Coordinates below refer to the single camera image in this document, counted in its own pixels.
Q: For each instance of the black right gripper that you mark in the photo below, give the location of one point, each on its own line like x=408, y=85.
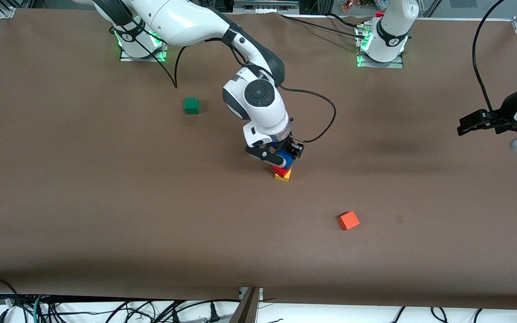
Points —
x=286, y=144

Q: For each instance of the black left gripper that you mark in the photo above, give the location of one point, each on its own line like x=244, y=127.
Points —
x=507, y=111

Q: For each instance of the blue cube block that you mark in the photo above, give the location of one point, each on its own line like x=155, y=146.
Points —
x=286, y=158

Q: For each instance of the red cube block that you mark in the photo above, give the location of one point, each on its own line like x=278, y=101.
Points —
x=281, y=171

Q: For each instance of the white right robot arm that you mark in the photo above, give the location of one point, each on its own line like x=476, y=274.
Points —
x=267, y=116

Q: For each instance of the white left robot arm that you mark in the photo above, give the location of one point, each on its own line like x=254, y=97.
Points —
x=391, y=31

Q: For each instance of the yellow cube block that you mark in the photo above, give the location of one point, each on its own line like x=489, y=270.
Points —
x=284, y=176

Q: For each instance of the orange cube block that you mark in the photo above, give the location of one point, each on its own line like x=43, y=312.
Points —
x=348, y=220

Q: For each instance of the brown table cover sheet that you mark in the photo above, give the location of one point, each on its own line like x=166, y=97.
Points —
x=258, y=251

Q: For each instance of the green cube block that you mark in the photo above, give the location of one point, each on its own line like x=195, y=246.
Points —
x=191, y=105

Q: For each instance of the grey power strip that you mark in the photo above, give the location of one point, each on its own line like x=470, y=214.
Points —
x=265, y=6

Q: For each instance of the brown support beam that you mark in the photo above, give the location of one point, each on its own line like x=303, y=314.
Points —
x=245, y=312

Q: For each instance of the black power plug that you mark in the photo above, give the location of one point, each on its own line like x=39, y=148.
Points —
x=214, y=313

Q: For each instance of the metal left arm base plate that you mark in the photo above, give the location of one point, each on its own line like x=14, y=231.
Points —
x=393, y=65

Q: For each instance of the metal table edge bracket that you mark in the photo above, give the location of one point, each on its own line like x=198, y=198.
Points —
x=242, y=292

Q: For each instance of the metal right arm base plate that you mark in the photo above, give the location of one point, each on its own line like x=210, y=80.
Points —
x=151, y=58

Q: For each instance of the aluminium frame corner bracket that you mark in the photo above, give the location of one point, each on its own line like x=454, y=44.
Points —
x=6, y=13

